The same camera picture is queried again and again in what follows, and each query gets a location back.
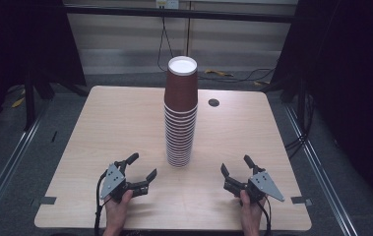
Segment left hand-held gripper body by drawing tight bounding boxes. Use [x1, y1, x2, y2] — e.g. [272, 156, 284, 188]
[99, 163, 136, 204]

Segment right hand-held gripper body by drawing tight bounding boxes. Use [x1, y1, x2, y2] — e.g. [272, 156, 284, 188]
[245, 170, 286, 204]

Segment stack of brown paper cups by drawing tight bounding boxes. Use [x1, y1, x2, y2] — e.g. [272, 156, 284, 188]
[163, 55, 199, 169]

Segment person's left hand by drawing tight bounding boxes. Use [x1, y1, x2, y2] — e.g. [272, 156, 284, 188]
[102, 189, 135, 236]

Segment person's right hand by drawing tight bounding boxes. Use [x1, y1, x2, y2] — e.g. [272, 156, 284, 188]
[239, 189, 268, 236]

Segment yellow floor marker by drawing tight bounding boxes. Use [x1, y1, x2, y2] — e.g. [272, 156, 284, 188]
[11, 96, 27, 109]
[204, 68, 234, 78]

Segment black metal stand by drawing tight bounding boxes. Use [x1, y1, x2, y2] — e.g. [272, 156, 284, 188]
[23, 72, 55, 132]

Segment black curtain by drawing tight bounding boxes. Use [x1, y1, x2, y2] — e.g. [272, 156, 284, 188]
[269, 0, 373, 217]
[0, 0, 88, 142]

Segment black desk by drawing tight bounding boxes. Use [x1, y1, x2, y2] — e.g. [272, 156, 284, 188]
[63, 3, 299, 25]

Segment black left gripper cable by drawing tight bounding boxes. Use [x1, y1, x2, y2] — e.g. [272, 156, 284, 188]
[93, 170, 109, 236]

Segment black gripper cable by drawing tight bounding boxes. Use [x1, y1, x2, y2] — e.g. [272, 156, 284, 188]
[257, 196, 273, 236]
[93, 170, 109, 236]

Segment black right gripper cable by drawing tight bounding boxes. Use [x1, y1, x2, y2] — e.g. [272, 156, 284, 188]
[257, 196, 273, 236]

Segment black cable bundle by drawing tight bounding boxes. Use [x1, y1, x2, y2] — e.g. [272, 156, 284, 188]
[283, 94, 316, 160]

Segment metal floor rail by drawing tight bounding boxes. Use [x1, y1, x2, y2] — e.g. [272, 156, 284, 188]
[0, 109, 44, 227]
[283, 103, 360, 236]

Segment black floor cables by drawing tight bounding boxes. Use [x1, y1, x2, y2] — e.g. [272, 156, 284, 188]
[197, 67, 277, 84]

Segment black hanging power cable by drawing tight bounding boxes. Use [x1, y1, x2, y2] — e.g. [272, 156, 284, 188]
[155, 8, 175, 73]

